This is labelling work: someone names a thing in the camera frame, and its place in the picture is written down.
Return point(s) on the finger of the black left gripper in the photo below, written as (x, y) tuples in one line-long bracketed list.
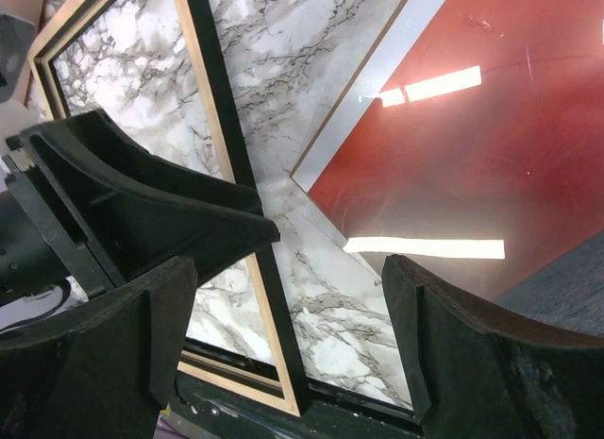
[(159, 210)]

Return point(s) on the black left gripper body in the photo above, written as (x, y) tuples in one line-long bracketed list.
[(44, 238)]

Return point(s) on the red sunset photo board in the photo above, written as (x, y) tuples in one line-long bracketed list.
[(472, 151)]

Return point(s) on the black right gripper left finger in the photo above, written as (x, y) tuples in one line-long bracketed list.
[(104, 369)]

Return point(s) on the light wooden picture frame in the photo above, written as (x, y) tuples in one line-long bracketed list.
[(289, 392)]

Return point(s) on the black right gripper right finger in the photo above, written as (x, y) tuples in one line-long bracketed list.
[(477, 370)]

